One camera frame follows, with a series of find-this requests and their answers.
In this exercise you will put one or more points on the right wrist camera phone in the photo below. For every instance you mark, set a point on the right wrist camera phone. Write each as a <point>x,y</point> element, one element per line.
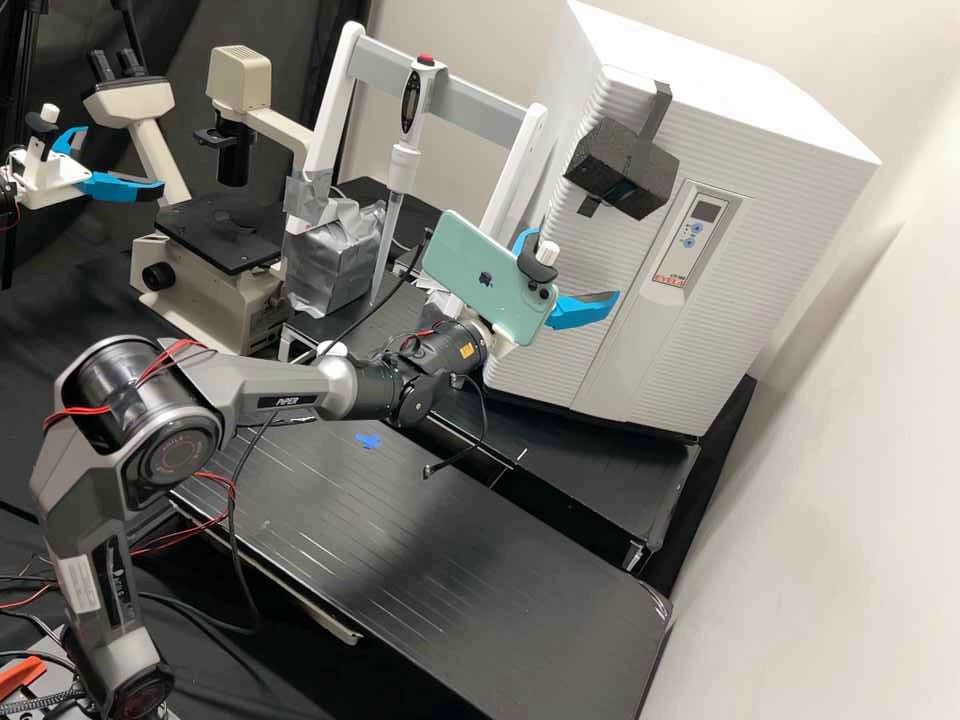
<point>480,270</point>

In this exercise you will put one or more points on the black tripod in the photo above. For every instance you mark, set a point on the black tripod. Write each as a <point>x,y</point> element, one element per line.
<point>21,60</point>

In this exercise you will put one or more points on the incubator door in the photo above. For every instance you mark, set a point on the incubator door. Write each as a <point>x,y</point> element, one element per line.
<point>645,322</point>

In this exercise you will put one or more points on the white pipette stand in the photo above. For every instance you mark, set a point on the white pipette stand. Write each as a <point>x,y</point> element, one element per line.
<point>480,101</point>

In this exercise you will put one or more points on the cream microscope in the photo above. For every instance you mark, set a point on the cream microscope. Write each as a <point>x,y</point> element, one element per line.
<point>210,270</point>

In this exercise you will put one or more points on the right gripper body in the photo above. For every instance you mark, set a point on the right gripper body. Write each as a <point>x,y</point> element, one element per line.
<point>496,337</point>

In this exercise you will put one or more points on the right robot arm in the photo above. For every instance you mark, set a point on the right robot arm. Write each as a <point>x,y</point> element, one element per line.
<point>247,386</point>

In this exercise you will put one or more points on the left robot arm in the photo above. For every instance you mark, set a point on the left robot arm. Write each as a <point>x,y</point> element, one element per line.
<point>6,198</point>

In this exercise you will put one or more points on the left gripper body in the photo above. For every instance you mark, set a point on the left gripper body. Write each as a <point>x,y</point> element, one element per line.
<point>49,178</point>

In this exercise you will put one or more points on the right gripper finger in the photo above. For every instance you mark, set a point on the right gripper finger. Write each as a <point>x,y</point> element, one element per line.
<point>577,309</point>
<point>523,238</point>

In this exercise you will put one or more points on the left phone holder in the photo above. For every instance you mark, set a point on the left phone holder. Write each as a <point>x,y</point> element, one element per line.
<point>46,135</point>

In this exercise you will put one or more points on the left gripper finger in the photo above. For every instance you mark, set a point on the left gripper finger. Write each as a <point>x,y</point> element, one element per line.
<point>70,139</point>
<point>120,188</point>

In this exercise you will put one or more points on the pipette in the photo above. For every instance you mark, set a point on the pipette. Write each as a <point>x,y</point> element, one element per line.
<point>412,105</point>

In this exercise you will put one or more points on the white incubator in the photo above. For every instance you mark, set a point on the white incubator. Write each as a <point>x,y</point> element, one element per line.
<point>780,225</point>

